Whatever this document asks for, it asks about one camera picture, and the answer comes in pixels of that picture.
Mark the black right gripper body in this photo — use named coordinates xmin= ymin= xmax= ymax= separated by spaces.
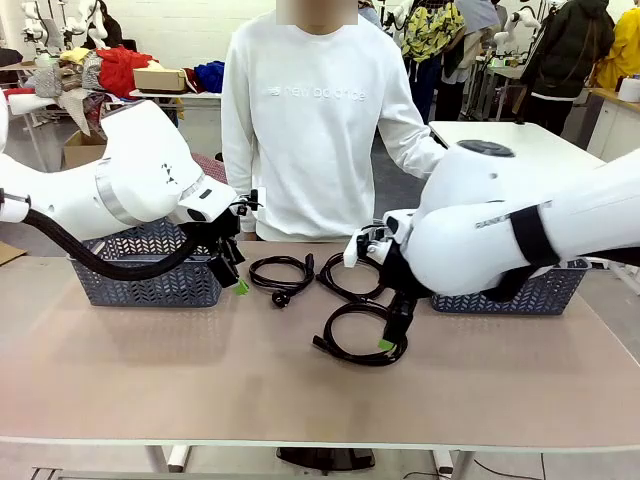
xmin=379 ymin=244 xmax=426 ymax=306

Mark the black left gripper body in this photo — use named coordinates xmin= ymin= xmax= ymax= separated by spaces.
xmin=192 ymin=207 xmax=242 ymax=261

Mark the person's right forearm white sleeve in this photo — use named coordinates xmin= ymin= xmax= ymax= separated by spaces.
xmin=221 ymin=144 xmax=261 ymax=236

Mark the person's left forearm white sleeve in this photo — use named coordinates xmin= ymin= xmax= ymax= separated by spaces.
xmin=384 ymin=127 xmax=450 ymax=179

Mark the red checkered cloth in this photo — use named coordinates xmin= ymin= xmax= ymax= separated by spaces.
xmin=192 ymin=152 xmax=229 ymax=189

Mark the grey lattice plastic basket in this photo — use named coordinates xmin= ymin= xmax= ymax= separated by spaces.
xmin=66 ymin=215 xmax=225 ymax=308
xmin=429 ymin=257 xmax=592 ymax=316

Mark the person in white sweatshirt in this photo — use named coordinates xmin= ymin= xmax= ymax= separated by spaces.
xmin=220 ymin=9 xmax=450 ymax=243

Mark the white background work table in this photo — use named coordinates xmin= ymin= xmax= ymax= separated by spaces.
xmin=128 ymin=88 xmax=224 ymax=131

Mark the black round floor base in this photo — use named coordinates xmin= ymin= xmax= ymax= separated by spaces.
xmin=275 ymin=447 xmax=377 ymax=472

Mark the white table leg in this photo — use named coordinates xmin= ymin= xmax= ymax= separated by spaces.
xmin=143 ymin=443 xmax=195 ymax=474
xmin=431 ymin=448 xmax=475 ymax=480

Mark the open cardboard box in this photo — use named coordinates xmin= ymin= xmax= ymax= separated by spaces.
xmin=61 ymin=128 xmax=109 ymax=171

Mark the blue cloth pile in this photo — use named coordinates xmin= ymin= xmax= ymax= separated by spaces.
xmin=193 ymin=60 xmax=225 ymax=94

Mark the closed flat cardboard box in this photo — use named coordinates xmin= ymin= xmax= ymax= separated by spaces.
xmin=132 ymin=67 xmax=190 ymax=95

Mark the red cloth pile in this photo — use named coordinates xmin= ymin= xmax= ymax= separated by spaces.
xmin=95 ymin=45 xmax=160 ymax=101

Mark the large white table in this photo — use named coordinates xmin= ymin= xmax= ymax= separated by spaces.
xmin=427 ymin=120 xmax=609 ymax=174

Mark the patterned clothes pile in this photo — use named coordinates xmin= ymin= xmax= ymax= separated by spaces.
xmin=32 ymin=47 xmax=119 ymax=136

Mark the white padded ironing stand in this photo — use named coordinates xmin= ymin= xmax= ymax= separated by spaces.
xmin=7 ymin=92 xmax=71 ymax=174

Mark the person in yellow patterned top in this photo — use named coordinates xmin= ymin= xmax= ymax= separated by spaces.
xmin=399 ymin=0 xmax=469 ymax=126

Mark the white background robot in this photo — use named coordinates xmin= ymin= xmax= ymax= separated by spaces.
xmin=19 ymin=0 xmax=66 ymax=51
xmin=67 ymin=0 xmax=109 ymax=51

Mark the person in grey top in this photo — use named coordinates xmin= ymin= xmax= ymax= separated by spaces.
xmin=439 ymin=0 xmax=503 ymax=122

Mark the white cabinet with wooden top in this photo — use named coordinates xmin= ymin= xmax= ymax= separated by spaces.
xmin=583 ymin=87 xmax=640 ymax=162

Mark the person in dark jacket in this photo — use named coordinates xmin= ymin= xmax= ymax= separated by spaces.
xmin=518 ymin=0 xmax=617 ymax=140

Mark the white paper roll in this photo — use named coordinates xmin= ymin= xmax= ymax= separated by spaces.
xmin=618 ymin=74 xmax=640 ymax=104

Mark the person in yellow jacket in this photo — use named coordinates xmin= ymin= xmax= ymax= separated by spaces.
xmin=593 ymin=5 xmax=640 ymax=92

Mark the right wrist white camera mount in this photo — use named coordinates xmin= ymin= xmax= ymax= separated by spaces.
xmin=342 ymin=209 xmax=411 ymax=267

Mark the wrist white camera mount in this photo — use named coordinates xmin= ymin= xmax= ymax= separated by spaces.
xmin=232 ymin=186 xmax=266 ymax=220
xmin=342 ymin=209 xmax=411 ymax=267

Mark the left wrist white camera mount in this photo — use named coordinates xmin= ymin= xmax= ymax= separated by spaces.
xmin=232 ymin=186 xmax=266 ymax=220

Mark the black cable with round plug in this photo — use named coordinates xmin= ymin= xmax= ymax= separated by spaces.
xmin=248 ymin=252 xmax=317 ymax=310

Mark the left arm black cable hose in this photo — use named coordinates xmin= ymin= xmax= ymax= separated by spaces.
xmin=23 ymin=207 xmax=214 ymax=282

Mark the thin black floor cable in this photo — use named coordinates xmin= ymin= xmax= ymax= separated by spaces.
xmin=472 ymin=455 xmax=547 ymax=480

